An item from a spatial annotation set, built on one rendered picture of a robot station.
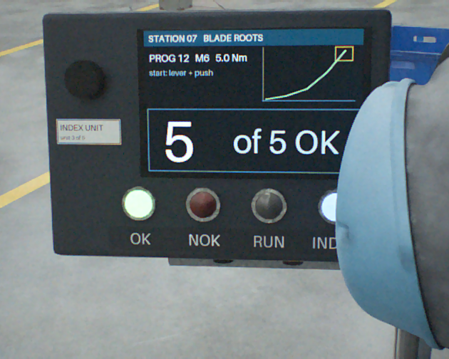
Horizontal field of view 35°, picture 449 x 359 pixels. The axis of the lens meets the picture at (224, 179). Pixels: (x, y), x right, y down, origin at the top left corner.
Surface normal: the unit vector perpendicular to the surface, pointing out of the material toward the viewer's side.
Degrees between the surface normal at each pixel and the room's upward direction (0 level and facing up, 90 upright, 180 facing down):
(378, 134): 37
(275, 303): 0
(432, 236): 72
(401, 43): 89
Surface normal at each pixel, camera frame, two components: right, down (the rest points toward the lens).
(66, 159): -0.11, 0.17
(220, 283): -0.04, -0.91
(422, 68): -0.42, 0.40
